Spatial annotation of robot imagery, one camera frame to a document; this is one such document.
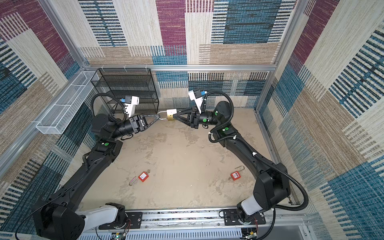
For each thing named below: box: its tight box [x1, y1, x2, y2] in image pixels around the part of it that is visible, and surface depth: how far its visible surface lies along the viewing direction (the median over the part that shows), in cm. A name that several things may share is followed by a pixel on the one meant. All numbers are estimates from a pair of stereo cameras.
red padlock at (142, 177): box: [129, 171, 149, 186], surface depth 87 cm
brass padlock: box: [157, 109, 177, 121], surface depth 61 cm
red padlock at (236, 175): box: [230, 165, 245, 181], surface depth 87 cm
